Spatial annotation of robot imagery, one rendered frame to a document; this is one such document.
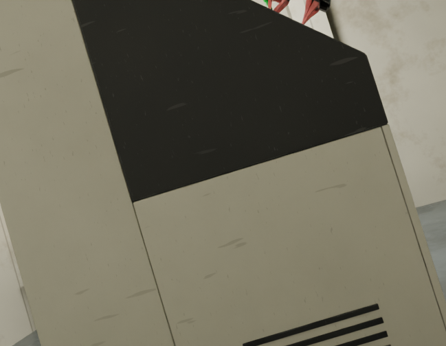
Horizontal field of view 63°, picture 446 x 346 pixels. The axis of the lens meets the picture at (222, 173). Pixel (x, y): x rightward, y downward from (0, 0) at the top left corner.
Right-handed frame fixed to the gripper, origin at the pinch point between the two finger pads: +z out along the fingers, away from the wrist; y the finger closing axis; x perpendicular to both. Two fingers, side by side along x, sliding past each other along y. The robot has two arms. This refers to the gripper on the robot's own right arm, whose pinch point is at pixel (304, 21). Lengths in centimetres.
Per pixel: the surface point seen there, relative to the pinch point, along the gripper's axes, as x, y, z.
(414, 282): 47, -58, 52
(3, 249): -124, 170, 238
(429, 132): -260, -105, -30
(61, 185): 64, 17, 69
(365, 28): -257, -4, -92
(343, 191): 49, -35, 42
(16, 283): -127, 147, 261
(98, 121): 61, 17, 53
